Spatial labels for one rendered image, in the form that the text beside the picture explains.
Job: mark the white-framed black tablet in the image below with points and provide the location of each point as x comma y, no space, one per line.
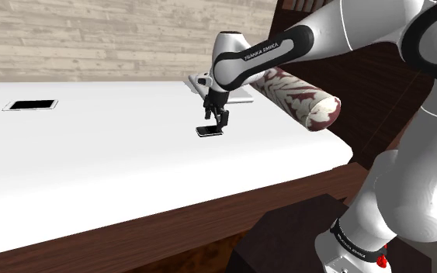
32,104

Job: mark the red white patterned bolster pillow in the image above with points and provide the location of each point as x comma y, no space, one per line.
301,99

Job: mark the dark robot stand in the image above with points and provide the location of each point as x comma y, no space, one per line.
290,238

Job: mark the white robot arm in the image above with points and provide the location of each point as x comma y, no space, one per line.
411,181

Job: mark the small black phone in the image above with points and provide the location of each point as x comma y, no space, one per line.
207,130

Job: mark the silver grey laptop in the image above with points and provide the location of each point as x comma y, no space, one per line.
241,96

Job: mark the white bed with wooden frame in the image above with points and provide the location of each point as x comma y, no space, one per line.
135,166

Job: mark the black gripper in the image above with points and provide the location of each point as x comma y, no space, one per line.
216,98

